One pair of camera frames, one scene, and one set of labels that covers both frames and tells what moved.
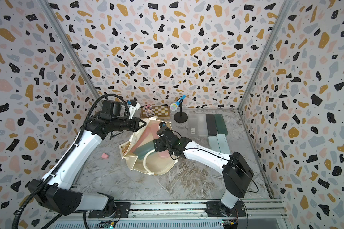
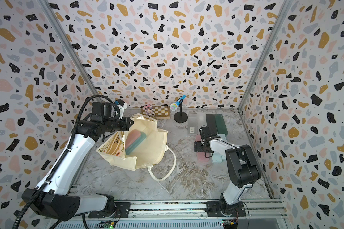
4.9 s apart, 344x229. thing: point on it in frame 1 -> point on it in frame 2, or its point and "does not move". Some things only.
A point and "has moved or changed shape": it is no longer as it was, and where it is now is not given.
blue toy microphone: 174,106 does not move
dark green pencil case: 221,126 does not move
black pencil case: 211,125 does not move
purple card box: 149,110 does not move
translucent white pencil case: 202,124 does not move
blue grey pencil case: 142,150 -> 142,137
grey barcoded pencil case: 193,124 does not move
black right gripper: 157,142 -> 197,147
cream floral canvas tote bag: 140,151 has moved or changed shape
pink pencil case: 153,125 -> 132,136
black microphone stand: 180,117 does not move
